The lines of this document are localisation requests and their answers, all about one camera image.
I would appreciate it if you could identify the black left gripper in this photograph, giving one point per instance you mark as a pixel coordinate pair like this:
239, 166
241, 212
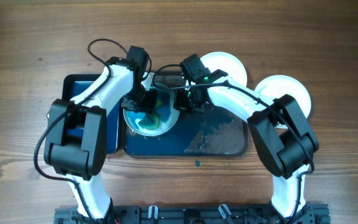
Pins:
151, 104

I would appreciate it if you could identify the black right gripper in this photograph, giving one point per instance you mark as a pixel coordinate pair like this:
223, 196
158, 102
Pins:
185, 104

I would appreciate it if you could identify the green yellow scrub sponge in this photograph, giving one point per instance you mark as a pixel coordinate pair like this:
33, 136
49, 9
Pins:
151, 120

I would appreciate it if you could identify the white plate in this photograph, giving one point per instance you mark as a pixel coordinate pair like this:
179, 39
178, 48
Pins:
227, 63
279, 85
167, 113

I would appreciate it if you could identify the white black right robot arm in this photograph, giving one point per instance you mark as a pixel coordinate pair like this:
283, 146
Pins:
283, 137

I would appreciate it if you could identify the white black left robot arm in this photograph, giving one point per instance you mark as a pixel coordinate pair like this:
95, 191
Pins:
76, 140

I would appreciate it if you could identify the large dark serving tray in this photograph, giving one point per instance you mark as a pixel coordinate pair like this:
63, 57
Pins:
215, 133

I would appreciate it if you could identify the small black water tray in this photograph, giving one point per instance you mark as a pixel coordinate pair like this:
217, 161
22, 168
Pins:
75, 84

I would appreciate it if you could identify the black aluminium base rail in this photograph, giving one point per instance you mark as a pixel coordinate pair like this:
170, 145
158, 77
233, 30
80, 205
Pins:
253, 213

